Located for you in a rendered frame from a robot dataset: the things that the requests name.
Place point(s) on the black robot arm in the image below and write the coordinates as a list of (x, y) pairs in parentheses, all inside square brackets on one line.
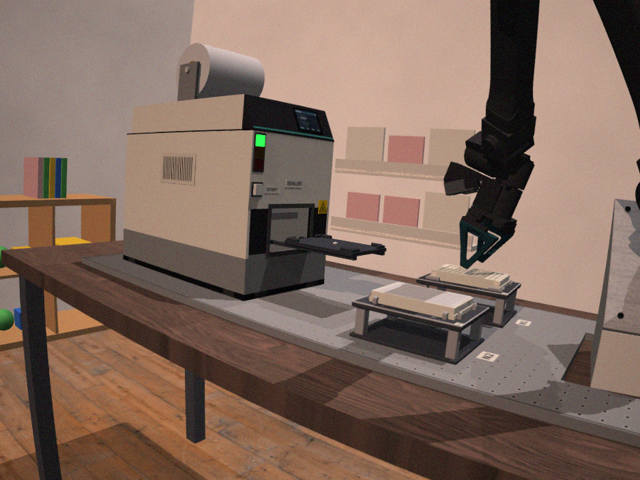
[(509, 126)]

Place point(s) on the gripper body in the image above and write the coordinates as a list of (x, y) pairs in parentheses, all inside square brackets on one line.
[(501, 215)]

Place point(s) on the grey cylinder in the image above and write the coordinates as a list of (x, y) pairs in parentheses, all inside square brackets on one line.
[(223, 72)]

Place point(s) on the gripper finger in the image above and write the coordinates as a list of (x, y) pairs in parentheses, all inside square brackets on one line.
[(493, 229), (487, 237)]

